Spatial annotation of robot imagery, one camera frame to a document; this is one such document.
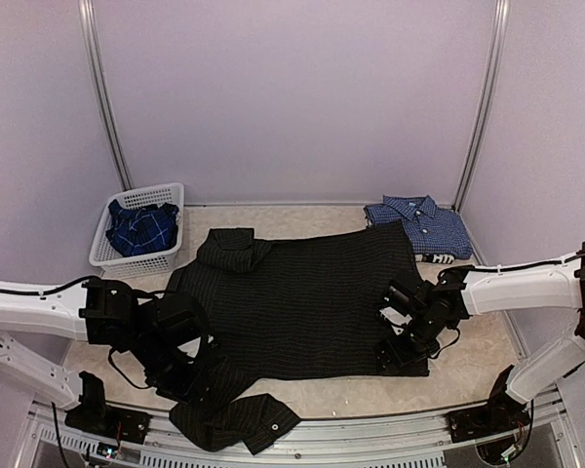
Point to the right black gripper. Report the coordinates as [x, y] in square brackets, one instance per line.
[403, 356]

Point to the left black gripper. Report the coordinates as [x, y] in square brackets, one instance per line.
[190, 388]

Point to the black white printed shirt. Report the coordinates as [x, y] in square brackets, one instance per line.
[435, 258]

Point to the black pinstripe long sleeve shirt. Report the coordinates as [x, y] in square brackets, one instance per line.
[287, 310]

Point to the white plastic laundry basket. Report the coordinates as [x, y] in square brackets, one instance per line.
[114, 265]

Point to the blue checked shirt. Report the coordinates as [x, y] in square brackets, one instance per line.
[431, 229]

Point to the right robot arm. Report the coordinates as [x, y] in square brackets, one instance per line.
[463, 292]

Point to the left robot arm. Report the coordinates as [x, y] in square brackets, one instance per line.
[166, 331]

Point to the dark blue plaid shirt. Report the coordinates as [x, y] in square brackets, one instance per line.
[145, 230]

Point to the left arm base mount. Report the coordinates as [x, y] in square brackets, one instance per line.
[95, 416]

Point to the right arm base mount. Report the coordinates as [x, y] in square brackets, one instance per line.
[500, 413]

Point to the front aluminium rail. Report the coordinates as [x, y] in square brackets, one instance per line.
[416, 439]

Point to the right aluminium frame post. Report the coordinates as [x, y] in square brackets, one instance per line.
[494, 58]

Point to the aluminium frame post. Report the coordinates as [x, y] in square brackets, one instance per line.
[93, 50]
[494, 58]

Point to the left aluminium frame post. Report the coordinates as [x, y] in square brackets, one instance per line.
[93, 50]

